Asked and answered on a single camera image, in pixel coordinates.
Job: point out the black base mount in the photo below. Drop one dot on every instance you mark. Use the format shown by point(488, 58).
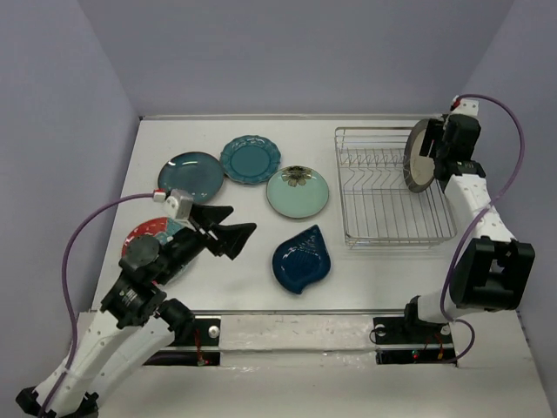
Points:
point(198, 348)
point(399, 343)

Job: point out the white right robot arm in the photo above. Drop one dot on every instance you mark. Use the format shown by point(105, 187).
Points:
point(490, 268)

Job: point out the cream plate with grey rim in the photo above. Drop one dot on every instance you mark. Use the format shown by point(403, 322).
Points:
point(417, 170)

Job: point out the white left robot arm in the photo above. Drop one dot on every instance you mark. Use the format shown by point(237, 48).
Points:
point(136, 318)

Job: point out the dark teal round plate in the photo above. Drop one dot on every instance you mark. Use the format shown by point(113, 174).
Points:
point(198, 173)

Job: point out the metal wire dish rack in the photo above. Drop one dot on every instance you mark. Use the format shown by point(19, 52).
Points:
point(377, 207)

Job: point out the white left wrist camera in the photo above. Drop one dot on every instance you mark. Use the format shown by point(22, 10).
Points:
point(178, 204)

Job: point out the red and teal plate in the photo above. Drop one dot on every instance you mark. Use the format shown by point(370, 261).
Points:
point(140, 252)

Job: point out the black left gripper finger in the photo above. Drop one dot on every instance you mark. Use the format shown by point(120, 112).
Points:
point(230, 240)
point(206, 217)

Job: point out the navy shell-shaped dish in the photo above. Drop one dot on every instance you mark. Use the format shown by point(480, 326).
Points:
point(301, 261)

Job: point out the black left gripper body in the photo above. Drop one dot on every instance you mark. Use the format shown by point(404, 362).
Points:
point(185, 244)

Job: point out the light green flower plate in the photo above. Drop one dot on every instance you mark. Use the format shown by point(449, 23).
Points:
point(297, 192)

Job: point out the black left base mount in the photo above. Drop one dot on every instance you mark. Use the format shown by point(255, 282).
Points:
point(198, 348)

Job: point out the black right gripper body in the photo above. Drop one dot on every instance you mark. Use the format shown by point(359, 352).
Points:
point(441, 145)

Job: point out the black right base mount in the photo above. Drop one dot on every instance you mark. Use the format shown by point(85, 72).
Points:
point(399, 343)

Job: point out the teal scalloped plate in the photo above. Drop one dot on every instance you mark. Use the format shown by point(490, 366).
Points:
point(250, 159)

